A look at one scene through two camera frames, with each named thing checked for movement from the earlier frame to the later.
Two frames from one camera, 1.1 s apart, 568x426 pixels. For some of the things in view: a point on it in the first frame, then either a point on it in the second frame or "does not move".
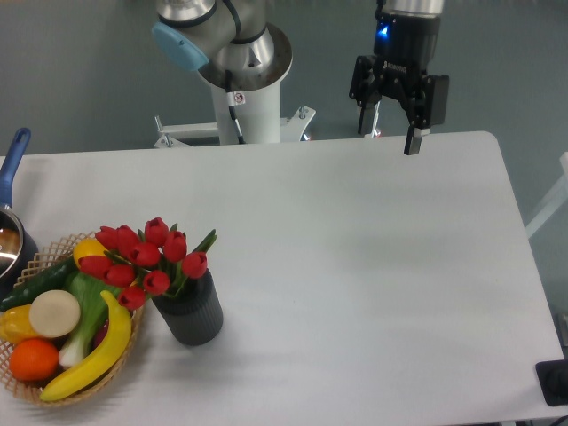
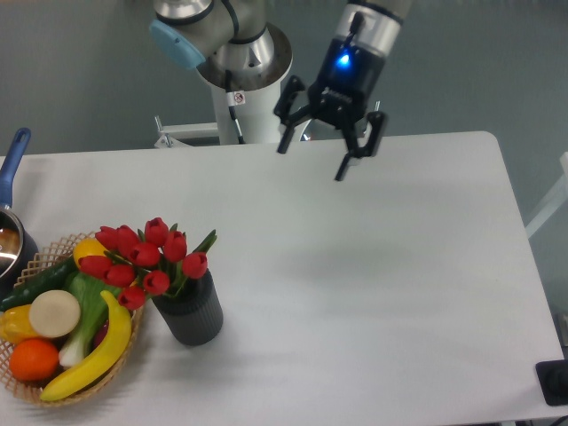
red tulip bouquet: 153,260 does not move
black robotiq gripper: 405,48 -> 347,83
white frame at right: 556,201 does not move
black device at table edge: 553,379 does not move
